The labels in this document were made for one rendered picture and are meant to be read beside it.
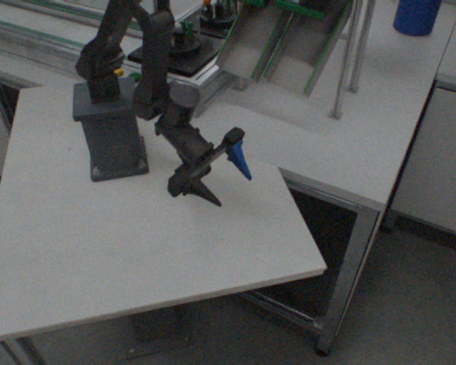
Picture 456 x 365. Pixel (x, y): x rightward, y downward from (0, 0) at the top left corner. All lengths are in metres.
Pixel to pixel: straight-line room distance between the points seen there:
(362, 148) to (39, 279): 0.87
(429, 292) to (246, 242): 1.26
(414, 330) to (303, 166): 1.02
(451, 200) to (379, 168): 0.86
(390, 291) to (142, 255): 1.31
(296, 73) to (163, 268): 0.62
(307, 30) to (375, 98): 0.36
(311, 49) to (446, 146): 0.83
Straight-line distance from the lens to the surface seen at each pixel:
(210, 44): 1.46
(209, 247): 0.94
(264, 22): 1.27
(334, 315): 1.53
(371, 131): 1.31
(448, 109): 1.76
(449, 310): 2.06
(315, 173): 1.12
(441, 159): 1.88
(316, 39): 1.22
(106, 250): 0.97
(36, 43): 1.64
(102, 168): 1.11
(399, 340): 1.91
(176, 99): 0.79
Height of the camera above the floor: 1.60
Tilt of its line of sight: 43 degrees down
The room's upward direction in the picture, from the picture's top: straight up
